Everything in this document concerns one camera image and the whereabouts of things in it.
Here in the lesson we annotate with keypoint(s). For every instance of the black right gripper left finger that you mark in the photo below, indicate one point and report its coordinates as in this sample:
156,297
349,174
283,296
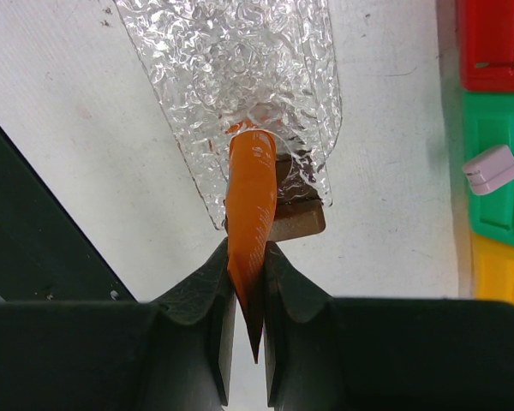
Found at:
173,353

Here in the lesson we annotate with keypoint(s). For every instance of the right green plastic bin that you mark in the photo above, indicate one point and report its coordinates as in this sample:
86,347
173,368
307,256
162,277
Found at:
488,131

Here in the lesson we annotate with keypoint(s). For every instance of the clear textured glass tray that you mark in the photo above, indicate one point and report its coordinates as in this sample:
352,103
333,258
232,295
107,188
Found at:
218,68

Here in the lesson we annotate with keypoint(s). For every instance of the orange toothpaste tube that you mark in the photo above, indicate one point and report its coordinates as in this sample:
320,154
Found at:
250,206

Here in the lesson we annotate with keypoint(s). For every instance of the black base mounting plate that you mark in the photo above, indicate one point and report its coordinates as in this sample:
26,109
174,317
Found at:
44,255

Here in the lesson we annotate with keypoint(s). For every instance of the red plastic bin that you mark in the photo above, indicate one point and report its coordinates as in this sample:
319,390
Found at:
486,45

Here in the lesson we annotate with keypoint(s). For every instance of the right brown tray handle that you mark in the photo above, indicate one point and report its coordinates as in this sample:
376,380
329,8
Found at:
299,210

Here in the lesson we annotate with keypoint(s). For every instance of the white toothbrush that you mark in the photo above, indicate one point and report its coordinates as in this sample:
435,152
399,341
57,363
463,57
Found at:
490,170

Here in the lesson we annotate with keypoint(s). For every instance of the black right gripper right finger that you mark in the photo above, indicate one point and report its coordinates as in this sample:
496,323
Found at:
350,353

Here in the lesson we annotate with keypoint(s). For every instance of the orange plastic bin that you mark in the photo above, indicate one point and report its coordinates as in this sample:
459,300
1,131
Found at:
493,269

